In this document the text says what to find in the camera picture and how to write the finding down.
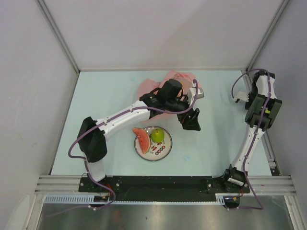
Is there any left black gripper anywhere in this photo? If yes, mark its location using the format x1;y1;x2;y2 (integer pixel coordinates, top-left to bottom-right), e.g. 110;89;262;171
165;94;200;131

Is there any green fake pear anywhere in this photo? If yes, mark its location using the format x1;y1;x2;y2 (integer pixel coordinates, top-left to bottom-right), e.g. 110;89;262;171
151;128;165;143

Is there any round printed plate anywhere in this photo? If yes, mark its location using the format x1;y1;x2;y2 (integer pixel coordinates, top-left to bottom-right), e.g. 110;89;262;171
134;126;173;161

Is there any red watermelon slice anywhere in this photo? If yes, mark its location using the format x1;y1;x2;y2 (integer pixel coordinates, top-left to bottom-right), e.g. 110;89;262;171
132;128;151;154

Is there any pink plastic bag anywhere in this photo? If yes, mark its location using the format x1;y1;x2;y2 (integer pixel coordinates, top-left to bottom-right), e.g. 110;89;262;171
140;71;199;119

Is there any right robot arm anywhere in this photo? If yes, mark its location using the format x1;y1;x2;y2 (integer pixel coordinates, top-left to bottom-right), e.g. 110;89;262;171
221;69;282;193

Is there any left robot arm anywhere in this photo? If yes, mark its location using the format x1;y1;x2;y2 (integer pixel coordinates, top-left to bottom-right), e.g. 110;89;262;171
77;79;204;192

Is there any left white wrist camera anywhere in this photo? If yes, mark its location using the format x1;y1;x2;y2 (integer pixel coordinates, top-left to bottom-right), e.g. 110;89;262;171
187;82;205;105

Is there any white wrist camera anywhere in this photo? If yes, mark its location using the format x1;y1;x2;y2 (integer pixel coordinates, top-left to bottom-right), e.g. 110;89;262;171
233;92;249;103
187;82;205;105

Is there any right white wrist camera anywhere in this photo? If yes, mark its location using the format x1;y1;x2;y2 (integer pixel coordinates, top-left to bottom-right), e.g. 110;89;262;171
233;92;249;103

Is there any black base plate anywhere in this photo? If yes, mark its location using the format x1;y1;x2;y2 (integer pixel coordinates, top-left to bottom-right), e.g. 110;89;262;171
78;176;250;194

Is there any aluminium frame rail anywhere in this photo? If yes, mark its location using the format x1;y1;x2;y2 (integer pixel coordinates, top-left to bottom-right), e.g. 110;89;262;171
35;175;296;196

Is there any white slotted cable duct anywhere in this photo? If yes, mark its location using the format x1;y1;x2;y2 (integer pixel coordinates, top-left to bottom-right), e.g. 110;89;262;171
45;195;224;205

